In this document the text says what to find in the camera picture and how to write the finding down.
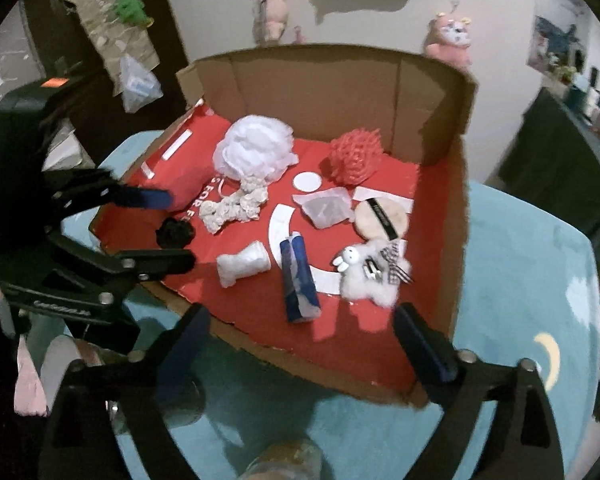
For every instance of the green plush toy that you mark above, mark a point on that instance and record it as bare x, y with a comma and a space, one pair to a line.
130, 7

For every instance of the clear plastic bag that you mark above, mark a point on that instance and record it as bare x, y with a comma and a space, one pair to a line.
137, 85

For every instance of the row of cosmetics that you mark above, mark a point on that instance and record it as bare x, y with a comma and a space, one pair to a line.
590, 95

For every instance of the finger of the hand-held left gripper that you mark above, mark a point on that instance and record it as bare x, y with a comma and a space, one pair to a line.
145, 198
160, 262

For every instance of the blue tissue packet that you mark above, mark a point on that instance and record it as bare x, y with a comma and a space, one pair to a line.
300, 285

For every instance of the white mesh bath pouf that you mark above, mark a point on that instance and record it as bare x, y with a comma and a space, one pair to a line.
255, 147

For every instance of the white tissue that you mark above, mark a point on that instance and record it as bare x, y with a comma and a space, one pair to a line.
325, 207

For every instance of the wall mirror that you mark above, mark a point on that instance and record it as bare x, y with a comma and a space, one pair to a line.
550, 35

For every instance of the white lace scrunchie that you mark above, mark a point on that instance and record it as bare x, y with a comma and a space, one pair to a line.
230, 210

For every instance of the hanging door organizer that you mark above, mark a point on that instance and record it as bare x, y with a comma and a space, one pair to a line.
105, 30

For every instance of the pale pink plush toy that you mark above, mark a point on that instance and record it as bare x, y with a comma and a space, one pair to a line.
277, 10

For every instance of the black scrunchie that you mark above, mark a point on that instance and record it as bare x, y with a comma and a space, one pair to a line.
175, 234

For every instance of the plastic jar with golden capsules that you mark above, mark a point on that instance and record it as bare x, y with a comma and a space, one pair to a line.
285, 460

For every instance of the dark wooden door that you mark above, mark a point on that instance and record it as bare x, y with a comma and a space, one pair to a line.
172, 35

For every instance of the person's pink pajamas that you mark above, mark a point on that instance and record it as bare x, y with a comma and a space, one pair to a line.
30, 385

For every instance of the spray bottle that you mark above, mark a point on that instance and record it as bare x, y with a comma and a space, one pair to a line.
261, 10

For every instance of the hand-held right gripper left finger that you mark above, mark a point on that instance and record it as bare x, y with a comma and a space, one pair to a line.
177, 365

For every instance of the dresser with dark cloth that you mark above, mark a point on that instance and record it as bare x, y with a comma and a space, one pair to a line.
545, 170

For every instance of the beige powder puff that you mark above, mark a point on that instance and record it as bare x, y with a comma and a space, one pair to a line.
375, 220

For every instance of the coral mesh bath pouf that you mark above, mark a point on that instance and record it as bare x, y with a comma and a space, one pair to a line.
355, 157

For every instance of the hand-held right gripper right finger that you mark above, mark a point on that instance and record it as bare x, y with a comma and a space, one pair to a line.
425, 350

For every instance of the cardboard box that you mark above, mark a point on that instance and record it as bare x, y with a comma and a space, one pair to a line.
330, 90

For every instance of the white soft packet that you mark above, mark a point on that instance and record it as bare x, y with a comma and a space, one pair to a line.
245, 262

